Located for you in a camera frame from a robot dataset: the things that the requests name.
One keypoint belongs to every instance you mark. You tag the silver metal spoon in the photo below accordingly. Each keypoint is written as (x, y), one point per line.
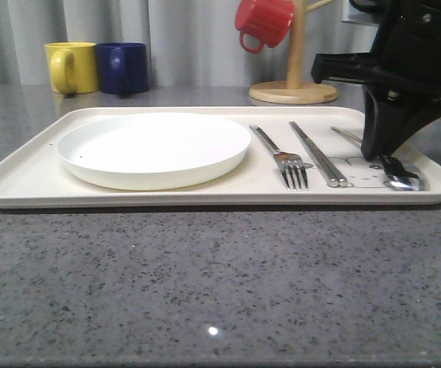
(400, 172)

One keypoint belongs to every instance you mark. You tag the cream rabbit serving tray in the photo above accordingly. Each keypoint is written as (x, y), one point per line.
(34, 175)

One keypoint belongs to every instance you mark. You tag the silver metal fork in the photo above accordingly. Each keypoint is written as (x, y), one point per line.
(291, 166)

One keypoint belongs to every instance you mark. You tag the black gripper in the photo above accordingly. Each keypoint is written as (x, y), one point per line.
(400, 74)

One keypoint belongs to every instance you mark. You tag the grey curtain backdrop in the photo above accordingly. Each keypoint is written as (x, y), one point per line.
(189, 43)

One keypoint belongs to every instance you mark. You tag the red ribbed mug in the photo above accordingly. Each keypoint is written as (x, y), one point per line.
(263, 23)

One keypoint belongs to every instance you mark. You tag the yellow mug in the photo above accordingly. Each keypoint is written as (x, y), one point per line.
(72, 67)

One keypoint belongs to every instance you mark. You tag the wooden mug tree stand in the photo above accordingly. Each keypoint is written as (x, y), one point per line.
(294, 90)

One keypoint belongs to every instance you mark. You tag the white round plate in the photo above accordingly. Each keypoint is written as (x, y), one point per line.
(154, 151)

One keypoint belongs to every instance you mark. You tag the dark blue mug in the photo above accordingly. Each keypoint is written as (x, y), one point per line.
(122, 68)

